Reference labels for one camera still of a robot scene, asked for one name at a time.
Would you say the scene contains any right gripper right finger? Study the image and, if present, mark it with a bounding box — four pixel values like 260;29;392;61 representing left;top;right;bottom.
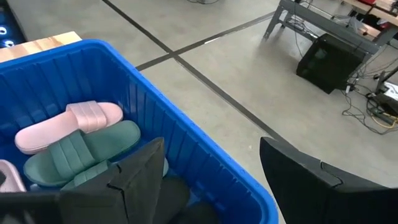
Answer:
259;136;398;224

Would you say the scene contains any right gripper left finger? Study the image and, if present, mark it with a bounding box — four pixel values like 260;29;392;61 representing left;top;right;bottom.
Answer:
58;136;165;224

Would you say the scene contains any pink foam slide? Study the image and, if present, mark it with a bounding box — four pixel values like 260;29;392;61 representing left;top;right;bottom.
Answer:
0;159;27;193
14;100;124;156

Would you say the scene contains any blue plastic bin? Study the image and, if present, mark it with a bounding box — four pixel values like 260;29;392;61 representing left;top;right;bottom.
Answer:
0;39;279;224

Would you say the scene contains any black computer tower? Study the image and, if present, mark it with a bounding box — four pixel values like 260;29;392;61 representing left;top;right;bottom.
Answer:
295;33;368;95

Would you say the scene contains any grey metal desk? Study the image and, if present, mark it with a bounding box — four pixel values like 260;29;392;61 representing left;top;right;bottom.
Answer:
263;0;398;57

